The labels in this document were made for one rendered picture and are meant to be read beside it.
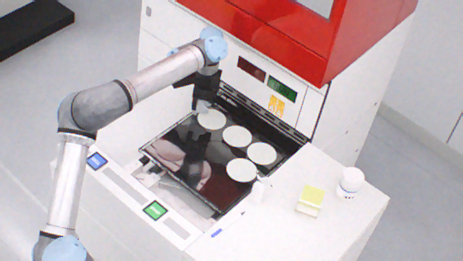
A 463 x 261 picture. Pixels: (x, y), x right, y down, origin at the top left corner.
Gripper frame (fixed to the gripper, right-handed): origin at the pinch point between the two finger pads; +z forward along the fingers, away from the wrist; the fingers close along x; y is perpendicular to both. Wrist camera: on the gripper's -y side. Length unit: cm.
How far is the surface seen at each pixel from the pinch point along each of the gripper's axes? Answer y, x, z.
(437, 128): 131, 113, 76
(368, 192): 62, -24, -5
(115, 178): -16.1, -40.8, -4.0
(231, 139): 14.9, -7.4, 1.6
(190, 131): 0.9, -8.3, 1.7
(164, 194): -1.3, -36.1, 3.6
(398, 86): 102, 130, 65
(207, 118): 5.3, -0.2, 1.5
